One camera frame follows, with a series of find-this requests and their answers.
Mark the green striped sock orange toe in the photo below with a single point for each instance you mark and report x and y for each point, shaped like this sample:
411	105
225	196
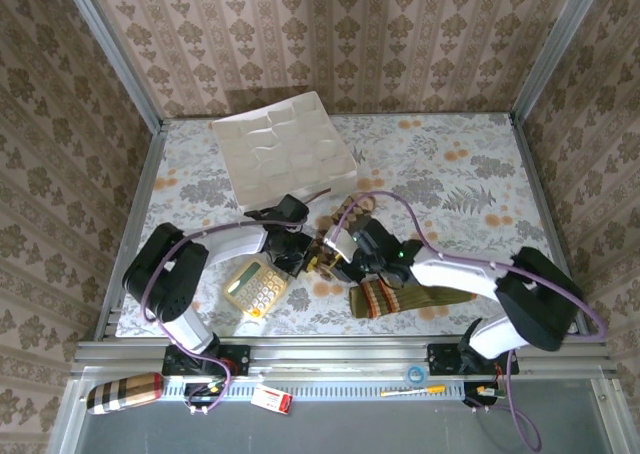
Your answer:
400	301

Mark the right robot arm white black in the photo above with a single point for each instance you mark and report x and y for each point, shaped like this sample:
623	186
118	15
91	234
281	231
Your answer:
455	274

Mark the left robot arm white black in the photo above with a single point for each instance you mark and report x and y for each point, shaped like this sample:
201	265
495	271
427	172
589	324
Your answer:
230	241

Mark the gold beige calculator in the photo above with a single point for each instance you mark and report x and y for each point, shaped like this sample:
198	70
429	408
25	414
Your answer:
255	289

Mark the floral table cover sheet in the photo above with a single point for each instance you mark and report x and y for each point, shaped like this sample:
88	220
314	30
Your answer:
450	184

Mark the white divided organizer box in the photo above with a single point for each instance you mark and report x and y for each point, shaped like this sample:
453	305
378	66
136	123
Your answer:
285	149

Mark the red white card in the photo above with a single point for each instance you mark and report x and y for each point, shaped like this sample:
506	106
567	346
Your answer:
271	400

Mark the plaid rolled fabric bundle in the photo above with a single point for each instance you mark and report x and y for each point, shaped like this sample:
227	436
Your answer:
125	393

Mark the aluminium frame front rail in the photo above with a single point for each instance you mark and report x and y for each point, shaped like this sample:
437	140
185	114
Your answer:
340	354

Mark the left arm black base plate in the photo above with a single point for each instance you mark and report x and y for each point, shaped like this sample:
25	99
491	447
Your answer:
237	360

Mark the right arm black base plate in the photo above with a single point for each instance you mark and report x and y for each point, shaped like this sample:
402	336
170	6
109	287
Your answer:
442	359

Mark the aluminium frame side rail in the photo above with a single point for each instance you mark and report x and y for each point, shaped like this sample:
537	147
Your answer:
545	199
132	224

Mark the aluminium frame corner post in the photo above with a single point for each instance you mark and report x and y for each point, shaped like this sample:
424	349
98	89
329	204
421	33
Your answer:
555	44
112	49

